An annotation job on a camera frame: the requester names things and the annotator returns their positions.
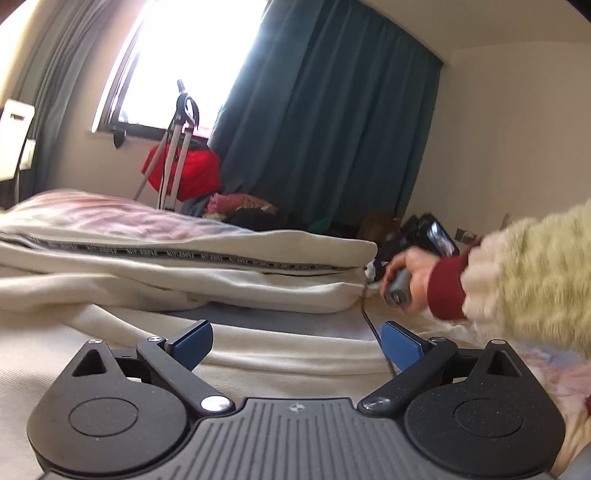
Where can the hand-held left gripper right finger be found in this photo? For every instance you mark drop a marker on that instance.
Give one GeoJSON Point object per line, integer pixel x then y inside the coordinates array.
{"type": "Point", "coordinates": [401, 345]}

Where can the small white box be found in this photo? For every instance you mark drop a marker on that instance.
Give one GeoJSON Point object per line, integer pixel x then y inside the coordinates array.
{"type": "Point", "coordinates": [27, 154]}

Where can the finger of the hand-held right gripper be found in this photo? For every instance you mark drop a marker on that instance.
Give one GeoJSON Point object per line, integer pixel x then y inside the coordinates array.
{"type": "Point", "coordinates": [376, 271]}

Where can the white chair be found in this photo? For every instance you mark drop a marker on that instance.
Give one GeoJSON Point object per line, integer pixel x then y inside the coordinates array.
{"type": "Point", "coordinates": [14, 138]}

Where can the grey curtain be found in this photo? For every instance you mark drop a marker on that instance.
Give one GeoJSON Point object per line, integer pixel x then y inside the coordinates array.
{"type": "Point", "coordinates": [60, 69]}

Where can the wall socket with charger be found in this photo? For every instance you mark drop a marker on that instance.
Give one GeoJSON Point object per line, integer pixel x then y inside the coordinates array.
{"type": "Point", "coordinates": [464, 234]}

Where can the bed with pastel sheet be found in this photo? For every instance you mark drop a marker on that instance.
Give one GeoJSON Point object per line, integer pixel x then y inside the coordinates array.
{"type": "Point", "coordinates": [115, 210]}

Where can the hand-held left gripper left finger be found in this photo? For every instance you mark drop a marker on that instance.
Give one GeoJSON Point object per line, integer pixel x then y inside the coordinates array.
{"type": "Point", "coordinates": [194, 344]}

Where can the pile of clothes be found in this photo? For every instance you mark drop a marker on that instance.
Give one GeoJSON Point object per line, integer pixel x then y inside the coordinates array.
{"type": "Point", "coordinates": [249, 207]}

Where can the garment steamer stand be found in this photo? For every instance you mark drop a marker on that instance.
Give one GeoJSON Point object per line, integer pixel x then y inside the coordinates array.
{"type": "Point", "coordinates": [178, 138]}

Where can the person's right forearm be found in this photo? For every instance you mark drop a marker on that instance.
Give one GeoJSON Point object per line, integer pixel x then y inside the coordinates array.
{"type": "Point", "coordinates": [531, 277]}

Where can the red bag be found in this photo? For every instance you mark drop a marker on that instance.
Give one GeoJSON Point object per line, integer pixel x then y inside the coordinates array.
{"type": "Point", "coordinates": [198, 170]}

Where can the brown paper bag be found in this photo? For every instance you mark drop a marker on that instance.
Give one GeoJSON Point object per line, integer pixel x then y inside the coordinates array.
{"type": "Point", "coordinates": [376, 226]}

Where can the cream pants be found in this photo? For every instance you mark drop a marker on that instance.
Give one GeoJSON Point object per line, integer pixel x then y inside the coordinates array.
{"type": "Point", "coordinates": [231, 286]}

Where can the teal curtain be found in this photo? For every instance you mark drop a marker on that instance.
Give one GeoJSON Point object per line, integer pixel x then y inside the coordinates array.
{"type": "Point", "coordinates": [332, 115]}

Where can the window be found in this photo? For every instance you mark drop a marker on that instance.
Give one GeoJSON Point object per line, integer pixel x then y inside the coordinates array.
{"type": "Point", "coordinates": [184, 60]}

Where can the person's right hand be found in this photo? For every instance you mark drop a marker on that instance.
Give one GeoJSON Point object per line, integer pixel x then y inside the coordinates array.
{"type": "Point", "coordinates": [421, 272]}

